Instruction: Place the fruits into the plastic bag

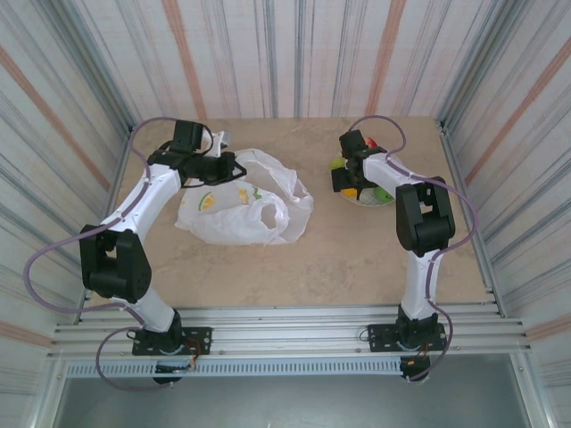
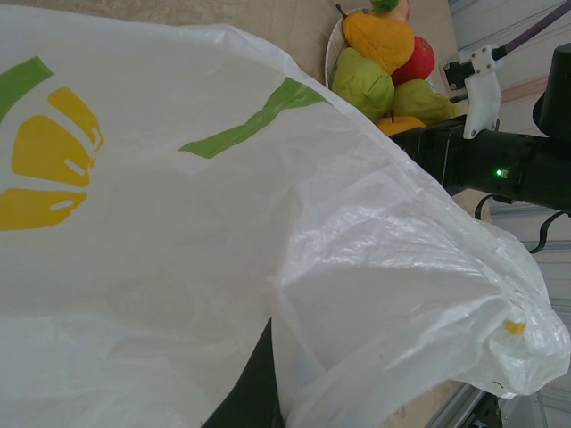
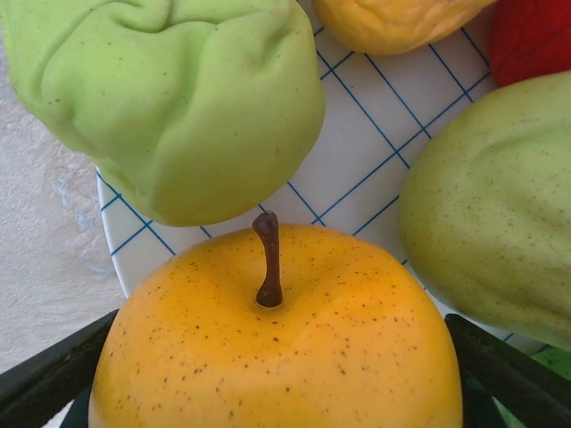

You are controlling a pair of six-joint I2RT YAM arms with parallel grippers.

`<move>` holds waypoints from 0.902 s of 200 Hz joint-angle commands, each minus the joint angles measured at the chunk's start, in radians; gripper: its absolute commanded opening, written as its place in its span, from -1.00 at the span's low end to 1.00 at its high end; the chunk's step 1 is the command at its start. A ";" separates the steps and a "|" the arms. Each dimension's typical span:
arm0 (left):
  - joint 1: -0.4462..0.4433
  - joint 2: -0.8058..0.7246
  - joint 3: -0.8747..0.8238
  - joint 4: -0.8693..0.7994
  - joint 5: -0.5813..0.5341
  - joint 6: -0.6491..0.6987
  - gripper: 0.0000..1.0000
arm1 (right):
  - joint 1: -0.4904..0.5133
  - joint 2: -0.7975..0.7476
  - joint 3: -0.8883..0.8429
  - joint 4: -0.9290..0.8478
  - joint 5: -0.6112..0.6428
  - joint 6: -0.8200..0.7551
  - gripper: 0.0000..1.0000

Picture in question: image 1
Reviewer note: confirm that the grey metal panel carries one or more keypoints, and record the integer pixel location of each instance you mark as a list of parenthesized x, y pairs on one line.
[(290, 401)]

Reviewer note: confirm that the yellow orange fruit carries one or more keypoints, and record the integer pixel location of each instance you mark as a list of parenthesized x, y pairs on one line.
[(349, 193)]

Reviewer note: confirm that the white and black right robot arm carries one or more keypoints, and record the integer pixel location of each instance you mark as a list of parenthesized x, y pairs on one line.
[(424, 223)]

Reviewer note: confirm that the aluminium extrusion rail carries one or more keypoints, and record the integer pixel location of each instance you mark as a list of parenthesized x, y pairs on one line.
[(290, 348), (290, 312), (290, 330)]

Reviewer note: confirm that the red strawberry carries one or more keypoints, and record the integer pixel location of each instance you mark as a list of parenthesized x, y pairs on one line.
[(371, 142)]

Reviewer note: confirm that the white plate blue check pattern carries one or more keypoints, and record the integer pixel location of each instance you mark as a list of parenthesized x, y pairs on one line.
[(370, 200)]

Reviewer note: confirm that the aluminium side frame rail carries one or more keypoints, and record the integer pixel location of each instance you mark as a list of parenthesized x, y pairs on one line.
[(117, 178), (490, 276)]

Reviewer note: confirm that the white bracket with grey tip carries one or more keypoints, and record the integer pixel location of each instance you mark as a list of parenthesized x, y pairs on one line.
[(219, 142)]

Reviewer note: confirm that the yellow-green fruit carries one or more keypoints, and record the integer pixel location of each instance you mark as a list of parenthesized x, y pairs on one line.
[(336, 163)]

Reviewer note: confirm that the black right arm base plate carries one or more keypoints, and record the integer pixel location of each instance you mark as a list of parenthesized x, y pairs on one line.
[(379, 336)]

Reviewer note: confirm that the white plastic bag fruit print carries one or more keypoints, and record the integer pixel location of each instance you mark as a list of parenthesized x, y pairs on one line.
[(232, 223)]

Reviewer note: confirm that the green round fruit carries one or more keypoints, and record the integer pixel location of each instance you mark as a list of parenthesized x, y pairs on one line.
[(383, 194)]

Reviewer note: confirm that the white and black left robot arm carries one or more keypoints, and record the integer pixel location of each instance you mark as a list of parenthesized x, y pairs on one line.
[(143, 200)]

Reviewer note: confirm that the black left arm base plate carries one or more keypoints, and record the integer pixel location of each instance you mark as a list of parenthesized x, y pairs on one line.
[(201, 339)]

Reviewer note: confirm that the small circuit board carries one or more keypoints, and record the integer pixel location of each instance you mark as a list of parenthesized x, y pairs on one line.
[(174, 368)]

